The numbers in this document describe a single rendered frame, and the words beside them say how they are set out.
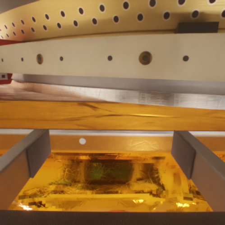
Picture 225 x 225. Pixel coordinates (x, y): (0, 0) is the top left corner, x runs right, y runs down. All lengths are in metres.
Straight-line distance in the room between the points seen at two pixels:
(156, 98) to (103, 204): 0.18
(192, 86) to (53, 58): 0.20
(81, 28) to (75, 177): 0.23
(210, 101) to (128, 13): 0.16
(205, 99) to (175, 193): 0.16
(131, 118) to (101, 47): 0.12
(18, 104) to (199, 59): 0.25
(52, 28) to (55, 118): 0.15
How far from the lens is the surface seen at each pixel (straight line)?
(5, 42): 0.39
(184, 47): 0.19
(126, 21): 0.25
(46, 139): 0.16
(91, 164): 0.29
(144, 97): 0.24
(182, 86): 0.25
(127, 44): 0.20
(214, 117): 0.31
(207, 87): 0.26
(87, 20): 0.27
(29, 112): 0.29
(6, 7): 0.39
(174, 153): 0.17
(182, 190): 0.31
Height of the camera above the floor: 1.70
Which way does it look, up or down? 16 degrees up
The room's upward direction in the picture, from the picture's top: 179 degrees counter-clockwise
